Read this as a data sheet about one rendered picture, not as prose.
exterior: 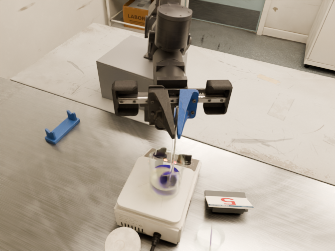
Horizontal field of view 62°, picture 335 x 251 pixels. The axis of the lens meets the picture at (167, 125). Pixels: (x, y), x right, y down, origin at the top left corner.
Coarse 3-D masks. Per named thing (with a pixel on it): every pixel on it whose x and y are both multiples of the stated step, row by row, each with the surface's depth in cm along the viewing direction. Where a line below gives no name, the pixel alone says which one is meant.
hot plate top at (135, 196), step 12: (144, 156) 58; (144, 168) 55; (132, 180) 53; (144, 180) 53; (132, 192) 51; (144, 192) 51; (180, 192) 52; (120, 204) 49; (132, 204) 50; (144, 204) 50; (156, 204) 50; (168, 204) 50; (180, 204) 50; (156, 216) 48; (168, 216) 48; (180, 216) 48
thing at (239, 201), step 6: (210, 198) 59; (216, 198) 59; (222, 198) 60; (228, 198) 60; (234, 198) 60; (222, 204) 56; (228, 204) 56; (234, 204) 56; (240, 204) 57; (246, 204) 57
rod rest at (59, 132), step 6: (72, 114) 74; (66, 120) 76; (72, 120) 76; (78, 120) 76; (60, 126) 74; (66, 126) 74; (72, 126) 74; (48, 132) 70; (54, 132) 72; (60, 132) 72; (66, 132) 73; (48, 138) 71; (54, 138) 70; (60, 138) 72
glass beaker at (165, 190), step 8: (152, 152) 48; (160, 152) 50; (168, 152) 50; (176, 152) 49; (152, 160) 49; (160, 160) 51; (168, 160) 52; (176, 160) 50; (184, 160) 47; (152, 168) 51; (176, 168) 52; (184, 168) 46; (152, 176) 47; (160, 176) 45; (168, 176) 45; (176, 176) 46; (152, 184) 49; (160, 184) 47; (168, 184) 47; (176, 184) 48; (152, 192) 50; (160, 192) 49; (168, 192) 49; (176, 192) 50
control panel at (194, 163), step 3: (150, 150) 65; (147, 153) 63; (147, 156) 61; (192, 159) 64; (195, 159) 65; (192, 162) 62; (195, 162) 63; (189, 165) 60; (192, 165) 61; (195, 165) 61; (189, 168) 59; (192, 168) 59; (195, 168) 59
